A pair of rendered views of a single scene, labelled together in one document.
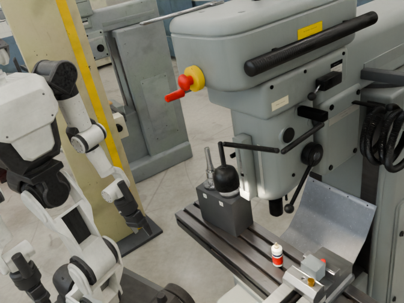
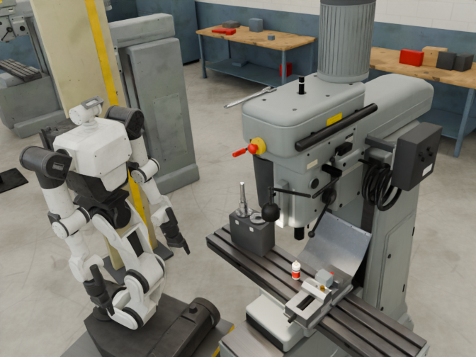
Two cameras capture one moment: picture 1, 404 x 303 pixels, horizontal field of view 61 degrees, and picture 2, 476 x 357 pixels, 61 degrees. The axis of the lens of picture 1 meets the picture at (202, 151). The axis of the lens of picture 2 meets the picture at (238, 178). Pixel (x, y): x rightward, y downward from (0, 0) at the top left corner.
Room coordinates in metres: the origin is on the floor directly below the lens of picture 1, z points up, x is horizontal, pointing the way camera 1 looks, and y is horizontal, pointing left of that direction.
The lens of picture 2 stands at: (-0.46, 0.25, 2.42)
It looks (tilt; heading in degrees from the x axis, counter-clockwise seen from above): 32 degrees down; 352
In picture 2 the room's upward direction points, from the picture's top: 4 degrees counter-clockwise
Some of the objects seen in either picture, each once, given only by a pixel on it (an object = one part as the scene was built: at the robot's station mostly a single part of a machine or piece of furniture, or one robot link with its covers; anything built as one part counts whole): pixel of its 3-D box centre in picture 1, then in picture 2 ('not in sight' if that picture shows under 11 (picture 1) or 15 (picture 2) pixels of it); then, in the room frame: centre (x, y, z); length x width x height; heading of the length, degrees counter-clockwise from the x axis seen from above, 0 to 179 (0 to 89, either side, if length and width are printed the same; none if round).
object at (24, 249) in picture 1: (21, 261); (93, 272); (0.95, 0.72, 1.17); 0.11 x 0.11 x 0.11; 47
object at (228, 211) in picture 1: (224, 204); (251, 229); (1.23, -0.05, 1.03); 0.22 x 0.12 x 0.20; 38
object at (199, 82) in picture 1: (194, 78); (258, 146); (0.79, -0.02, 1.76); 0.06 x 0.02 x 0.06; 31
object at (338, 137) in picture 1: (311, 121); (329, 170); (1.01, -0.38, 1.47); 0.24 x 0.19 x 0.26; 31
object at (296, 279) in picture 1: (302, 283); (316, 290); (0.75, -0.24, 1.02); 0.12 x 0.06 x 0.04; 33
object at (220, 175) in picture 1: (225, 175); (270, 210); (0.78, -0.05, 1.48); 0.07 x 0.07 x 0.06
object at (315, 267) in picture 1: (312, 269); (324, 279); (0.78, -0.29, 1.04); 0.06 x 0.05 x 0.06; 33
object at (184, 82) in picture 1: (186, 82); (253, 148); (0.78, 0.00, 1.76); 0.04 x 0.03 x 0.04; 31
